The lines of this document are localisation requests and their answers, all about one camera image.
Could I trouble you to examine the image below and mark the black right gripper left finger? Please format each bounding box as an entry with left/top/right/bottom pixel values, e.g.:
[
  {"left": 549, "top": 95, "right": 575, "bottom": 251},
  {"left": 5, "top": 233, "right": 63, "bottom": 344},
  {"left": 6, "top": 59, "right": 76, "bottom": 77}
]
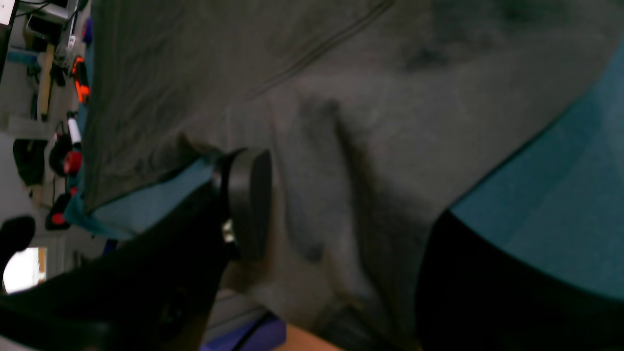
[{"left": 1, "top": 149, "right": 272, "bottom": 351}]

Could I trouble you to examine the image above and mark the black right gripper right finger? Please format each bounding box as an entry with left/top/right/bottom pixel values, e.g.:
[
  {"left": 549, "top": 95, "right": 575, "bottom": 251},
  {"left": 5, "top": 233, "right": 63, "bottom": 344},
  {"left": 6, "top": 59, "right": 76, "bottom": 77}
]
[{"left": 415, "top": 211, "right": 624, "bottom": 351}]

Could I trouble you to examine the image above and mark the dark grey T-shirt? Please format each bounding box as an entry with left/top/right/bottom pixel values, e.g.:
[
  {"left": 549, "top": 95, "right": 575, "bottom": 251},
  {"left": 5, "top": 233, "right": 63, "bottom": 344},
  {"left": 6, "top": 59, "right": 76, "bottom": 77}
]
[{"left": 84, "top": 0, "right": 623, "bottom": 351}]

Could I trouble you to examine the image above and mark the blue table cloth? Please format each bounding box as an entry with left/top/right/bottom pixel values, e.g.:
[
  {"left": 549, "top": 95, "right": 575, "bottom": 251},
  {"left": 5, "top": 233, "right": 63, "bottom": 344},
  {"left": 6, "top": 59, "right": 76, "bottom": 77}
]
[{"left": 63, "top": 44, "right": 624, "bottom": 303}]

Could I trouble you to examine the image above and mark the white marker pen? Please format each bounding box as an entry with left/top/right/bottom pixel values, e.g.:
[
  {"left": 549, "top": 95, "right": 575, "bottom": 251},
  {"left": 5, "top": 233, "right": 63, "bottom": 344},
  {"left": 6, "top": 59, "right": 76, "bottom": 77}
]
[{"left": 66, "top": 111, "right": 82, "bottom": 150}]

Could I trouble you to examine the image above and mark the orange black utility knife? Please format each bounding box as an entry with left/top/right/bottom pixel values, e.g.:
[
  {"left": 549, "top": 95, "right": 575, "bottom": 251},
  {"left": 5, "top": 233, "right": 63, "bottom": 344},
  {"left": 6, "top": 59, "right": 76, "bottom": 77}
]
[{"left": 71, "top": 56, "right": 91, "bottom": 104}]

